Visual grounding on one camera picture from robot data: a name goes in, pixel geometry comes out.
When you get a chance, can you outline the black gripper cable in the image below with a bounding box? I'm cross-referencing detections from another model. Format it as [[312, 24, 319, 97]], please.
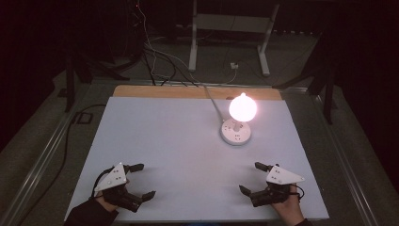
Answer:
[[290, 184, 306, 200], [90, 168, 115, 200]]

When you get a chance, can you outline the grey metal table frame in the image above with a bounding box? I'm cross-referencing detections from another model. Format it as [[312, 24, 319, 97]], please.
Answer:
[[187, 0, 281, 77]]

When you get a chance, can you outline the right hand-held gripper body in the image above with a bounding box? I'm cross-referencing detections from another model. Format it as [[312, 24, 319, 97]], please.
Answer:
[[249, 164, 306, 208]]

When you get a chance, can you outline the black stand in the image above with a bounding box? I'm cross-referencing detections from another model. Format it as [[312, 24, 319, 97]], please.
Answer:
[[272, 34, 338, 125], [56, 46, 131, 113]]

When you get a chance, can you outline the person's right hand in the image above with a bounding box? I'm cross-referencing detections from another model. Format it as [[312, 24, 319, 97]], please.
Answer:
[[270, 184, 306, 226]]

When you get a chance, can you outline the white socket power cable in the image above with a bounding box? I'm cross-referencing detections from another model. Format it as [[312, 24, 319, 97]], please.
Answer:
[[201, 84, 227, 124]]

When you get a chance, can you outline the metal floor rail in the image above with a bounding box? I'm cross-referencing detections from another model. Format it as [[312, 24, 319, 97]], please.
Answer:
[[281, 86, 382, 226], [0, 82, 95, 226]]

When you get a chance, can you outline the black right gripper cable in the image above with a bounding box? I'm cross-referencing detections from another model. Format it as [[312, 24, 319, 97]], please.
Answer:
[[290, 184, 306, 200]]

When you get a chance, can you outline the glowing round light bulb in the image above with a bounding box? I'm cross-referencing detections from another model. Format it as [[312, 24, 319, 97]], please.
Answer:
[[228, 91, 259, 123]]

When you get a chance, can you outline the white round socket base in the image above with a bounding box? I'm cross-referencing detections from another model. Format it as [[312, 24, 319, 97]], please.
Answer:
[[219, 118, 253, 147]]

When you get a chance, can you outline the bundle of dark cables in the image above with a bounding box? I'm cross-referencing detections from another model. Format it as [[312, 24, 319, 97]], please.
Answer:
[[130, 0, 201, 88]]

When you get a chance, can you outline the black square floor plate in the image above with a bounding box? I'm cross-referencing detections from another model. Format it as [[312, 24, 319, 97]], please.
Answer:
[[75, 112, 94, 125]]

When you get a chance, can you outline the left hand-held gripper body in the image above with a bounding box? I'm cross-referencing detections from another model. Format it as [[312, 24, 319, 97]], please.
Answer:
[[93, 162, 144, 214]]

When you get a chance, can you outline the black floor cable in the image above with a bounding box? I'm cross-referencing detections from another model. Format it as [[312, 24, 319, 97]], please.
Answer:
[[18, 104, 107, 226]]

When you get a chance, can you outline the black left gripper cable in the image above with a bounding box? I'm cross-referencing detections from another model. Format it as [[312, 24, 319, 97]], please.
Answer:
[[90, 168, 115, 200]]

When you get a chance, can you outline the person's left hand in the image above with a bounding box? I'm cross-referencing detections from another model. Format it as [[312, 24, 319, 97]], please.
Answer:
[[94, 191, 120, 214]]

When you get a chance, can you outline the wooden board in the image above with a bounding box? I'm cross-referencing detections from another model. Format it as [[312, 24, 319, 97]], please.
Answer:
[[112, 85, 283, 102]]

